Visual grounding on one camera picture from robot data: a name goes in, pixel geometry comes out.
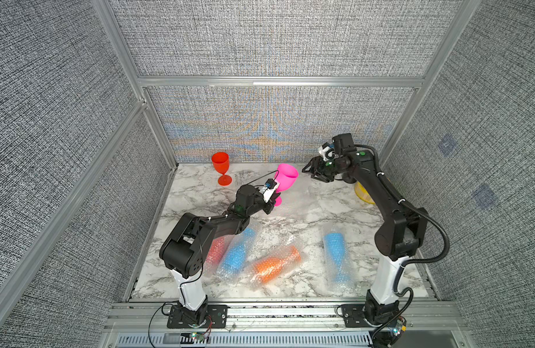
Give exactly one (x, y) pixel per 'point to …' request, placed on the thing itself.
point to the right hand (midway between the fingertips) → (307, 166)
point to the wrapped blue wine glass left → (235, 255)
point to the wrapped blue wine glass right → (341, 268)
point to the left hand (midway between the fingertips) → (281, 190)
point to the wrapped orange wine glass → (273, 265)
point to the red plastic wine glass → (221, 162)
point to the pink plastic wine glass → (285, 175)
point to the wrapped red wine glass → (218, 248)
